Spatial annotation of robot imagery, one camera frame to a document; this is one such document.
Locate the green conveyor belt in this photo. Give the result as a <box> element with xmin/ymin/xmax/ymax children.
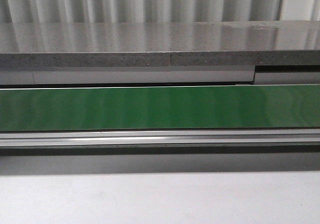
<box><xmin>0</xmin><ymin>84</ymin><xmax>320</xmax><ymax>132</ymax></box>

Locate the grey granite counter slab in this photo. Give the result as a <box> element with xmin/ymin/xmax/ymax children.
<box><xmin>0</xmin><ymin>21</ymin><xmax>320</xmax><ymax>71</ymax></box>

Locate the white pleated curtain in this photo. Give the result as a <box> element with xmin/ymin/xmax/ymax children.
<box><xmin>0</xmin><ymin>0</ymin><xmax>320</xmax><ymax>23</ymax></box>

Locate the aluminium conveyor frame rail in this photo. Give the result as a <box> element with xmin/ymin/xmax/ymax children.
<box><xmin>0</xmin><ymin>127</ymin><xmax>320</xmax><ymax>156</ymax></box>

